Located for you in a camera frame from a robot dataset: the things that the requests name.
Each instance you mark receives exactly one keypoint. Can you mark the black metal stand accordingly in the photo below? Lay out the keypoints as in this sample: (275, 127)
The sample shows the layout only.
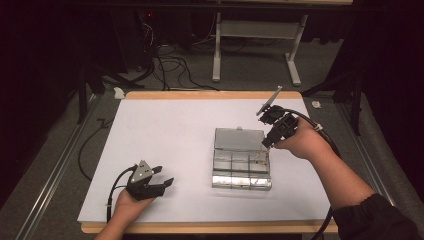
(82, 96)
(356, 100)

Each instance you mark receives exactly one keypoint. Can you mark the person's left hand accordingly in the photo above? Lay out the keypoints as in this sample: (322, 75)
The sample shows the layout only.
(128, 206)

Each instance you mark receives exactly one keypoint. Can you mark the clear plastic compartment box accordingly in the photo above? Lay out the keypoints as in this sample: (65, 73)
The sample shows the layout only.
(238, 166)

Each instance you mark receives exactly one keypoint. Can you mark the person's black sleeve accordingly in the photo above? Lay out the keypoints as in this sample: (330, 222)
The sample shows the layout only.
(376, 220)

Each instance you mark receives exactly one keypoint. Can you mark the dark computer tower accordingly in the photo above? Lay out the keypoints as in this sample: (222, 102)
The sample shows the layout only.
(131, 40)

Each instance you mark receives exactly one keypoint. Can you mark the small white paper scrap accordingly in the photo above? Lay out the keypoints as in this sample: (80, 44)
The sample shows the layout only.
(316, 104)

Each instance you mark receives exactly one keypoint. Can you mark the metal floor rail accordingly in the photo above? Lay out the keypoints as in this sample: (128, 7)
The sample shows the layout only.
(366, 150)
(53, 176)

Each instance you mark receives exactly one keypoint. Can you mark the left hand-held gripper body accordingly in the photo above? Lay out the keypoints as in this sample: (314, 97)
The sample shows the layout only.
(141, 186)

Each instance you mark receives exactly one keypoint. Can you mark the person's right hand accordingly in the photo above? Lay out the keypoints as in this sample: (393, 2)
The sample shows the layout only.
(306, 143)

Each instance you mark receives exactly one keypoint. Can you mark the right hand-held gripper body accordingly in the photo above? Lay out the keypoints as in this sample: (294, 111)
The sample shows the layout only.
(285, 125)

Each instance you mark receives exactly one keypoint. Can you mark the crumpled white paper scrap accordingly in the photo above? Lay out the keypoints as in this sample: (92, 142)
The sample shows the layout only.
(118, 93)

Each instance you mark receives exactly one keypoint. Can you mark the white metal desk frame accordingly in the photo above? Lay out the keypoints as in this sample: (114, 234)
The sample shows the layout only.
(256, 29)

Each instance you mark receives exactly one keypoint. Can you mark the wooden table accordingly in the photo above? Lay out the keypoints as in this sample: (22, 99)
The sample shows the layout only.
(213, 95)

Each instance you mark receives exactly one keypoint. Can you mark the white table mat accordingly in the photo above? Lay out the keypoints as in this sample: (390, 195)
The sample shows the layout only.
(166, 133)

